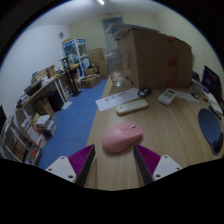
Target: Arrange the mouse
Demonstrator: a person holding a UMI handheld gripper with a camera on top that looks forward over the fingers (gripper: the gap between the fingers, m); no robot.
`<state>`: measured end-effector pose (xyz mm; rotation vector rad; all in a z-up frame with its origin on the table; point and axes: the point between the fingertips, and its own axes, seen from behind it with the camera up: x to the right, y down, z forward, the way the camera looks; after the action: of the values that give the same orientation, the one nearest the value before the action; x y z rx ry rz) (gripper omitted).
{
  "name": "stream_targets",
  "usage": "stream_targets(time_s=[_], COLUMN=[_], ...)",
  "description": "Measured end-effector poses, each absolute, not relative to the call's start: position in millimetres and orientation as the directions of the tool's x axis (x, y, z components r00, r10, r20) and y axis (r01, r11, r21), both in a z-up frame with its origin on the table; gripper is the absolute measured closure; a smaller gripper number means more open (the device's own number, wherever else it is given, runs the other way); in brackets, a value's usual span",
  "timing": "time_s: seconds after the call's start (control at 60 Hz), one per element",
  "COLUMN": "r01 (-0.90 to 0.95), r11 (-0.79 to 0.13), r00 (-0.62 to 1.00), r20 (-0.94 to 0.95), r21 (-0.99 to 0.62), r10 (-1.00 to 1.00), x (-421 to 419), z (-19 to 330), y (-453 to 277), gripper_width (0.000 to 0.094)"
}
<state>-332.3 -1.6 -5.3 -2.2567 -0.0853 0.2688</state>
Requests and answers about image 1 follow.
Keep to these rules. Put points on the glass door cabinet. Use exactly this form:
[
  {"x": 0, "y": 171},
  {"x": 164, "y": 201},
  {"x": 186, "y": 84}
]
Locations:
[{"x": 76, "y": 50}]

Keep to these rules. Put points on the dark blue round mouse pad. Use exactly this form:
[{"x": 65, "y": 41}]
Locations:
[{"x": 208, "y": 126}]

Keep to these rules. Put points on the round wall clock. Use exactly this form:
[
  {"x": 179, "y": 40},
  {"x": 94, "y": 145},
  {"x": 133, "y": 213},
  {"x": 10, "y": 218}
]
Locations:
[{"x": 61, "y": 35}]

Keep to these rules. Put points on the ceiling light tube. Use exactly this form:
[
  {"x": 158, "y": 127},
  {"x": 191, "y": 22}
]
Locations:
[{"x": 100, "y": 2}]

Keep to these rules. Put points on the pink computer mouse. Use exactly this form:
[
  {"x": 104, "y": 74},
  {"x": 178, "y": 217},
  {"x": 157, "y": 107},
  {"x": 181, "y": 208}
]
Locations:
[{"x": 121, "y": 136}]

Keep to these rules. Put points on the open cardboard box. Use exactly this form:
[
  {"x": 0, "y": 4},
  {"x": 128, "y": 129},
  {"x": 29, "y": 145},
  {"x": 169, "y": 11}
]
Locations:
[{"x": 90, "y": 81}]

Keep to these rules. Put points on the wooden side desk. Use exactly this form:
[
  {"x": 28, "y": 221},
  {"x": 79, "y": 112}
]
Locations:
[{"x": 40, "y": 90}]

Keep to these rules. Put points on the large brown cardboard box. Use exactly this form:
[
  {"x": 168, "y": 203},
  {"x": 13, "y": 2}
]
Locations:
[{"x": 153, "y": 60}]

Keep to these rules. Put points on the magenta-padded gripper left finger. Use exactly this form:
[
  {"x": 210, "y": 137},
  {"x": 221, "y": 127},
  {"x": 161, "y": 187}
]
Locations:
[{"x": 61, "y": 168}]

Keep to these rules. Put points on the white printed paper sheet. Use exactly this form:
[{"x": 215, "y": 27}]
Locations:
[{"x": 111, "y": 100}]

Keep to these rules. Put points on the black stand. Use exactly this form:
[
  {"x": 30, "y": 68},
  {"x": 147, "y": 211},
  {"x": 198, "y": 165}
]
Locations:
[{"x": 71, "y": 78}]

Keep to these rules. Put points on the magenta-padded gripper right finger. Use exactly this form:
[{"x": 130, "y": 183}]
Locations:
[{"x": 166, "y": 168}]

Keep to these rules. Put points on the clear plastic water jug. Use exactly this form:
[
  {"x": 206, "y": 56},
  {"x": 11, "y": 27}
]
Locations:
[{"x": 115, "y": 66}]

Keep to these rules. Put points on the dark screen monitor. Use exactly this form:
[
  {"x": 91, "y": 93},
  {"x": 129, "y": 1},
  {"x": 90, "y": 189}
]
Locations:
[{"x": 211, "y": 81}]

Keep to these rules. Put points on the shelf unit with books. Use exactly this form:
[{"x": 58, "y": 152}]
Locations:
[{"x": 20, "y": 146}]

